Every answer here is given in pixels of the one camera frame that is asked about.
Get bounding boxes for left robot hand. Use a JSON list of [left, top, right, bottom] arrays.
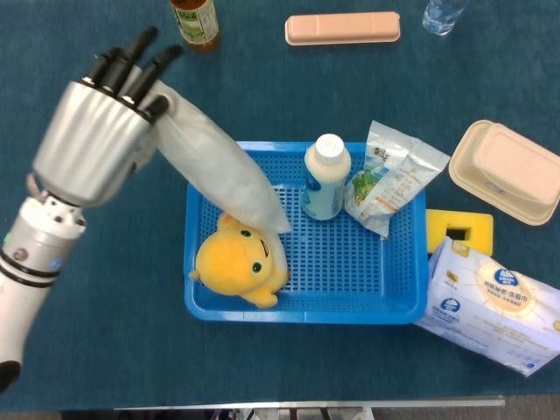
[[32, 25, 185, 207]]

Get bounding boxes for white translucent zip bag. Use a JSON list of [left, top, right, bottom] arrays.
[[146, 78, 293, 235]]

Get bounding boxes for green yellow sponge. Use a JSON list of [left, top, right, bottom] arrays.
[[424, 208, 494, 257]]

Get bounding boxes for beige lunch box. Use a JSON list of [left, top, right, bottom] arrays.
[[448, 119, 560, 227]]

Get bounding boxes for white and blue pouch bag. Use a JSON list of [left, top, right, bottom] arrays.
[[413, 236, 560, 378]]

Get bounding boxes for amber tea bottle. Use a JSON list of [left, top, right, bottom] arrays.
[[169, 0, 221, 53]]

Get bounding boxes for yellow plush toy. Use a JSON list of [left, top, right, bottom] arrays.
[[188, 213, 292, 310]]

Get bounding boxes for teal table cloth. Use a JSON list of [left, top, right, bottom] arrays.
[[0, 0, 560, 412]]

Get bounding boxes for white milk bottle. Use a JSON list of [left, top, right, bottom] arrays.
[[300, 133, 353, 221]]

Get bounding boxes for pink long plastic case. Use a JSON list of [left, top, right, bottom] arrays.
[[283, 11, 402, 46]]

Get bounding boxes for blue perforated plastic basket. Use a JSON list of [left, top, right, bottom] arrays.
[[183, 140, 430, 325]]

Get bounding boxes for silver green snack packet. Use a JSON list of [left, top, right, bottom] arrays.
[[344, 120, 452, 241]]

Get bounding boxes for silver table edge bar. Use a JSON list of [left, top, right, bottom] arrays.
[[113, 395, 507, 411]]

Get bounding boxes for clear water bottle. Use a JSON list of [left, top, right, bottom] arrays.
[[422, 0, 469, 37]]

